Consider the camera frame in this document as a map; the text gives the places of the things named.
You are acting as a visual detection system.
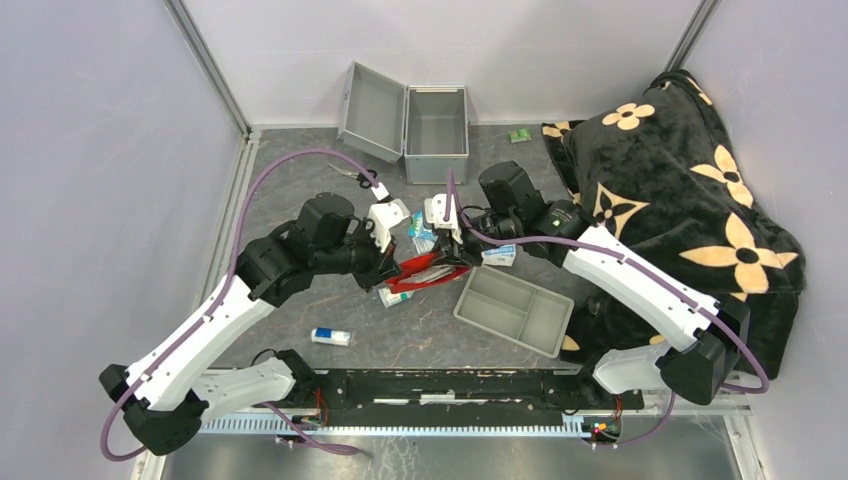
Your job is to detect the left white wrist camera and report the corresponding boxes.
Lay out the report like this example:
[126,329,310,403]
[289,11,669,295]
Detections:
[367,183,410,253]

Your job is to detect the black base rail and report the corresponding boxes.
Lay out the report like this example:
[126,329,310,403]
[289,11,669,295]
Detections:
[279,368,645,427]

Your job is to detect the blue cotton ball bag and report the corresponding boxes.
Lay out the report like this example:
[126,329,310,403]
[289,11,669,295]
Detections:
[408,211,437,255]

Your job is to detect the blue white small box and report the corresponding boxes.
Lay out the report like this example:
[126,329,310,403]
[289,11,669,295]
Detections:
[310,327,352,347]

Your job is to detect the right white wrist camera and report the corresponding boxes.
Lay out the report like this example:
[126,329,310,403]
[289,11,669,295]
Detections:
[423,193,463,244]

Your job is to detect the white gauze packet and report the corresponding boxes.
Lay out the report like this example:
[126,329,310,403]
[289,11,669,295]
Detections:
[482,245,517,267]

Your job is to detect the white green-label bottle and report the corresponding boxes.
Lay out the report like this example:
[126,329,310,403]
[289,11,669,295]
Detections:
[378,287,413,308]

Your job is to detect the grey divider tray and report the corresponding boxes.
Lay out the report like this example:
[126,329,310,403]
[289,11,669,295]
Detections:
[453,266,575,358]

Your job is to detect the red first aid pouch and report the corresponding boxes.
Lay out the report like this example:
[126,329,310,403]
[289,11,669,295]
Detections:
[385,252,471,294]

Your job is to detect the grey metal case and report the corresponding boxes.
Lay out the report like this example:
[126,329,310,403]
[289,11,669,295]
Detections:
[337,61,470,185]

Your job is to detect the black floral blanket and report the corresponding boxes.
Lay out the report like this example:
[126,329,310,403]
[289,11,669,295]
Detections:
[541,69,806,379]

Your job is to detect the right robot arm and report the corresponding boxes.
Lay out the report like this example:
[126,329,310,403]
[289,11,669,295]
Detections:
[424,162,753,408]

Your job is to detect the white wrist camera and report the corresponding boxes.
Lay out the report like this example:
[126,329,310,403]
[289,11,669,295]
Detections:
[423,193,463,244]
[367,183,410,253]

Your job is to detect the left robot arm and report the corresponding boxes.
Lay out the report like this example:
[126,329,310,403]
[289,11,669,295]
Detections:
[99,193,409,456]

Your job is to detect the black handled scissors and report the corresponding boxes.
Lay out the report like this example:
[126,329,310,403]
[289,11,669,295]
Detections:
[329,164,378,189]

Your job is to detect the small green packet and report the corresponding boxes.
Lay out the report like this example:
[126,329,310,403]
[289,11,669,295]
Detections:
[508,128,532,144]

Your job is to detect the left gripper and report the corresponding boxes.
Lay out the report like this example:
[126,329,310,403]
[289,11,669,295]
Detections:
[314,216,404,293]

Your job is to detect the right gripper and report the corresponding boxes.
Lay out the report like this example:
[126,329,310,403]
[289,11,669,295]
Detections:
[429,211,520,268]

